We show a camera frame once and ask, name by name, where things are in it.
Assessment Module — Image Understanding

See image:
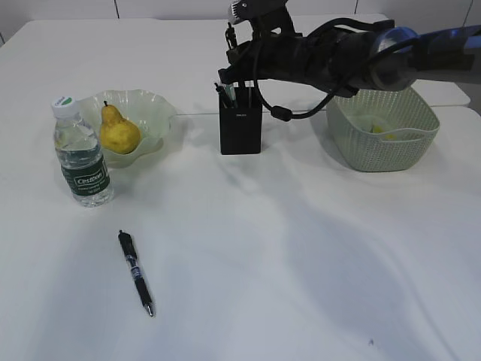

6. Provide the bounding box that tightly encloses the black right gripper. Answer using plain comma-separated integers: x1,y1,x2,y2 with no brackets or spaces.
218,32,379,93

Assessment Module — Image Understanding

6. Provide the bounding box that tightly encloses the yellow white waste paper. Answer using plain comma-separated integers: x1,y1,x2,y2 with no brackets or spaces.
368,123,398,141

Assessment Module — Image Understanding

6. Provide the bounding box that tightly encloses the mint green pen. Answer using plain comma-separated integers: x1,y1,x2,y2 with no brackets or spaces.
225,84,237,108

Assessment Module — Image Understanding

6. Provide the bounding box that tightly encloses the black pen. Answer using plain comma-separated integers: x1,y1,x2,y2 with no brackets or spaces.
118,230,156,317
214,83,232,108
225,22,237,50

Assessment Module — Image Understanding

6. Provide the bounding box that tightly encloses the yellow pear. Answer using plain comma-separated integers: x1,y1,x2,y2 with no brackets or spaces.
99,101,141,154

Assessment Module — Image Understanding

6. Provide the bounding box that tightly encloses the clear plastic water bottle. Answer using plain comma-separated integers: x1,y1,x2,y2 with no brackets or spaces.
51,96,114,208

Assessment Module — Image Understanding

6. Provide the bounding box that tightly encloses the blue grey right robot arm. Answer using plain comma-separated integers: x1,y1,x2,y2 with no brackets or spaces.
219,26,480,97

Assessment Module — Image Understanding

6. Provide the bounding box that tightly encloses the green woven plastic basket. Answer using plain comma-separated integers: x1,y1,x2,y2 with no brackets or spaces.
326,87,440,172

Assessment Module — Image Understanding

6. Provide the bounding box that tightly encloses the black square pen holder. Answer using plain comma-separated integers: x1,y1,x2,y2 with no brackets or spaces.
219,87,262,155

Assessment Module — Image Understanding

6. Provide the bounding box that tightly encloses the pale green glass plate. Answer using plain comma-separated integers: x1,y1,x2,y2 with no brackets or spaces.
79,89,176,168

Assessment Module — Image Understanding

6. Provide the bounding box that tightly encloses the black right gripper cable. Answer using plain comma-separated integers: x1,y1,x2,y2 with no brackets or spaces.
251,19,422,122

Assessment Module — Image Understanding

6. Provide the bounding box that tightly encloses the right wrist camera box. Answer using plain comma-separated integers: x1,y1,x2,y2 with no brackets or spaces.
228,0,295,35

